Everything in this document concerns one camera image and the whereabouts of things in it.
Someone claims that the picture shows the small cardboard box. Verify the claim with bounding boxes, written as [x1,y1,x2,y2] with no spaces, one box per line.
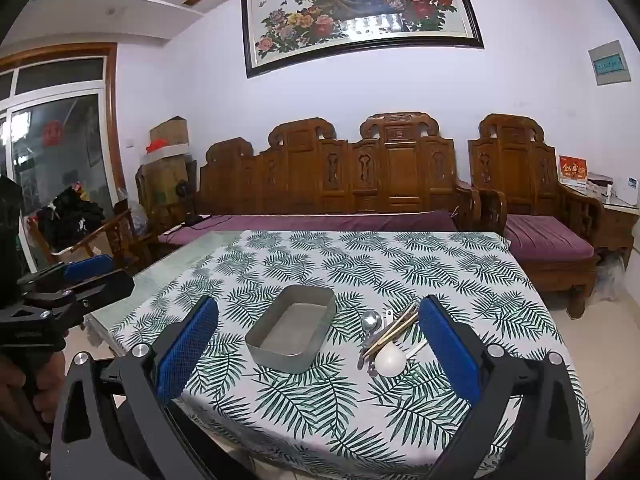
[149,116,190,148]

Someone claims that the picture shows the leaf print tablecloth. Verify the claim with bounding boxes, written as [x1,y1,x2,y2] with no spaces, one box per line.
[87,230,596,478]

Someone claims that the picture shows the framed peacock flower painting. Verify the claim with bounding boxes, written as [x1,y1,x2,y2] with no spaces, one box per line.
[241,0,485,79]

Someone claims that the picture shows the wooden side table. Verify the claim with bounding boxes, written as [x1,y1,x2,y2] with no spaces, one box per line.
[560,180,640,271]

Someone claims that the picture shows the person's left hand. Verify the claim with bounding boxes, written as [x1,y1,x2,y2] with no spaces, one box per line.
[0,351,67,423]

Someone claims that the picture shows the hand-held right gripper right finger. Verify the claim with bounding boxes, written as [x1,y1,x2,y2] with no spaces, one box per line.
[417,296,588,480]

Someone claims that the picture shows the carved wooden armchair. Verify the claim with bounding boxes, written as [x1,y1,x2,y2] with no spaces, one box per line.
[467,114,603,320]

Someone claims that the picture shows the carved wooden sofa bench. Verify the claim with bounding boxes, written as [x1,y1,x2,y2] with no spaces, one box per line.
[197,111,482,233]

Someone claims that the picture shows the white flat box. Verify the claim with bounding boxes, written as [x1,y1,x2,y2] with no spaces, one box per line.
[141,144,191,166]

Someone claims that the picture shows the grey wall electrical panel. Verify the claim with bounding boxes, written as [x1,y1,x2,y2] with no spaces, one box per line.
[587,40,632,86]

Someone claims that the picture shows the dark brown chopstick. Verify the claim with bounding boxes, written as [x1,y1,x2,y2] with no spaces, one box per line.
[360,301,419,358]

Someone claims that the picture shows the red printed box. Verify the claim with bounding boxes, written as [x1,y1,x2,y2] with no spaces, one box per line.
[558,155,588,187]

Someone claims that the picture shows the pile of black clothes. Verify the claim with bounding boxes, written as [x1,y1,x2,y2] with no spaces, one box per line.
[36,185,107,255]

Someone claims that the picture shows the clear plastic bag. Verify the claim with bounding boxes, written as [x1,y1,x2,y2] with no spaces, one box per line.
[127,200,150,233]

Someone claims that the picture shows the large cardboard box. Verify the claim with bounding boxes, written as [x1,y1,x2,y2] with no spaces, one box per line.
[136,156,198,217]

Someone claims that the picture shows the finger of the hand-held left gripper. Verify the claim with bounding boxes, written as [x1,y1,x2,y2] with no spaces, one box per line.
[24,269,136,330]
[19,253,117,295]

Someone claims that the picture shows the plain wooden chair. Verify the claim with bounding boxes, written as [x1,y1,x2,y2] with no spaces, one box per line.
[30,200,147,275]

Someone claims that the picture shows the purple armchair cushion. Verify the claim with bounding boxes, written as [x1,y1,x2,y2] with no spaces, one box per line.
[505,215,596,261]

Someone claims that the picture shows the rectangular metal tray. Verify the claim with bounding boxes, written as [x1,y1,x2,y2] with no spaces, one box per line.
[245,285,337,375]

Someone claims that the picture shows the red hanging decoration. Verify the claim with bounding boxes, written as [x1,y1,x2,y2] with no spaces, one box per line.
[42,120,66,147]

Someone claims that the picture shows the glass sliding door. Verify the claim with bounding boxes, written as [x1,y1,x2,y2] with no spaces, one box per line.
[0,42,126,273]

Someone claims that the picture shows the light bamboo chopstick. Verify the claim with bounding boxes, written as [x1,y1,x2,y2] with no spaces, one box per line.
[364,309,420,361]
[370,316,420,358]

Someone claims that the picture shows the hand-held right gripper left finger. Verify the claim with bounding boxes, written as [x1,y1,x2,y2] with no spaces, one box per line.
[50,295,221,480]

